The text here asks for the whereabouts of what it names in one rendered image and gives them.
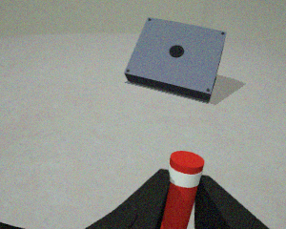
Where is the red cylinder with white band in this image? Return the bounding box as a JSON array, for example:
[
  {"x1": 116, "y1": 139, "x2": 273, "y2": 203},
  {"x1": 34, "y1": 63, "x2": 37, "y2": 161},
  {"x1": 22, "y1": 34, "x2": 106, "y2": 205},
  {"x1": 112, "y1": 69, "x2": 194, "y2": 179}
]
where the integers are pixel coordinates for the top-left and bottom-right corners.
[{"x1": 161, "y1": 150, "x2": 204, "y2": 229}]

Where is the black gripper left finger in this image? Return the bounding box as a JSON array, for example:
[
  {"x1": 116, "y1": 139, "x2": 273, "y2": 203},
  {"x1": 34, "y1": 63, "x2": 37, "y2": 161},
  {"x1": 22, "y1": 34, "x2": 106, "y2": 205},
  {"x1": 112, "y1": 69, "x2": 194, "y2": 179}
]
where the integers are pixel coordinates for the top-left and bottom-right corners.
[{"x1": 85, "y1": 169, "x2": 170, "y2": 229}]

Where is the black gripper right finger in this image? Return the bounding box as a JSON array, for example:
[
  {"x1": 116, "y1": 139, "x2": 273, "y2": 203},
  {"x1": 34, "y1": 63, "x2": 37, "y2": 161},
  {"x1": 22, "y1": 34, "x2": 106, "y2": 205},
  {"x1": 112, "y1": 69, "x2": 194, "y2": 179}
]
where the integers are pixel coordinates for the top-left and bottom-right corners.
[{"x1": 194, "y1": 175, "x2": 270, "y2": 229}]

